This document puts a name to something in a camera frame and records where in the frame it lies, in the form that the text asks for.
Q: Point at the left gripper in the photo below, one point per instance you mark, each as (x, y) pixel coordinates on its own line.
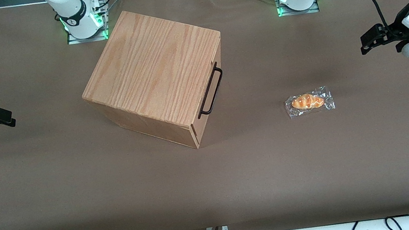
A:
(396, 27)

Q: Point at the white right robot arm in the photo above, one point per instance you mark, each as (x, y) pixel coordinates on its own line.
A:
(71, 9)

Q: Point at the croissant in clear wrapper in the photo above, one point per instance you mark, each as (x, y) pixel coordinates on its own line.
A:
(308, 101)

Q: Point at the light oak wooden cabinet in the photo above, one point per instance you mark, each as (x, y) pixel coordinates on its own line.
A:
(148, 66)

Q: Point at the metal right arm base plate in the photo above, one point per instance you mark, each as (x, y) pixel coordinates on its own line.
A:
(73, 40)

